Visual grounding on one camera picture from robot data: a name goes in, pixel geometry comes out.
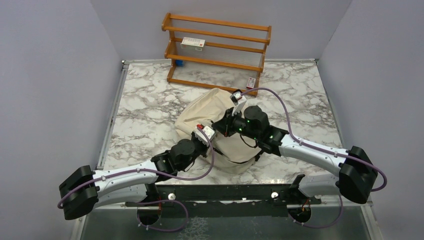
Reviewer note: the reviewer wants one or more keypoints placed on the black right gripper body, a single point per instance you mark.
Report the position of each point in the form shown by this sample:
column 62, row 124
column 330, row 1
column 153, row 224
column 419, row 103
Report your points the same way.
column 237, row 124

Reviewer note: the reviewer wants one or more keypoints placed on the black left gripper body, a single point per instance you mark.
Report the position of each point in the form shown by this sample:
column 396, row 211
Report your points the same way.
column 200, row 149

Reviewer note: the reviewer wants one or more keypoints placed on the cream canvas student bag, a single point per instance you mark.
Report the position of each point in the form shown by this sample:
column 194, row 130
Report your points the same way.
column 233, row 154

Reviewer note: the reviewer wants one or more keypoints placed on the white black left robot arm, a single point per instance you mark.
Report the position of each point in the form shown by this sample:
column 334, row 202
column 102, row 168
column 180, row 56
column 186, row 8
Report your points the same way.
column 86, row 189

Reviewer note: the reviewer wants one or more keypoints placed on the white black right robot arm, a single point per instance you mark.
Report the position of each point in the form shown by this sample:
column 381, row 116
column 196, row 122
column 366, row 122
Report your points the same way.
column 351, row 173

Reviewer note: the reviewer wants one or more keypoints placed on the small red white card box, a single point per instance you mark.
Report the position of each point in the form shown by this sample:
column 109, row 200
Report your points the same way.
column 251, row 83

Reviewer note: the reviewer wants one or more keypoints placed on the orange wooden shelf rack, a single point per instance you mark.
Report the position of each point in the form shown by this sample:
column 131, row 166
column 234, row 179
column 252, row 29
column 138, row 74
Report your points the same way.
column 228, row 45

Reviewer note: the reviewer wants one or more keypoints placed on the small blue item on shelf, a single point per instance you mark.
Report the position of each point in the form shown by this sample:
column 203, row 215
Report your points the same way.
column 179, row 63

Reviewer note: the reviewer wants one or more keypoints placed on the white red box on shelf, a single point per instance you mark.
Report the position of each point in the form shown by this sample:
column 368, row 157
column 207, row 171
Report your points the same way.
column 195, row 44

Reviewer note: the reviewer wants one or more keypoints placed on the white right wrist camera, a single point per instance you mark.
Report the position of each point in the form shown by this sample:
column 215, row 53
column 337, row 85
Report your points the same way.
column 239, row 101

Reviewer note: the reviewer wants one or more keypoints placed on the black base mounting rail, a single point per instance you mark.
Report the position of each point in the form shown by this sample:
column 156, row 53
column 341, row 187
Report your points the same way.
column 228, row 200

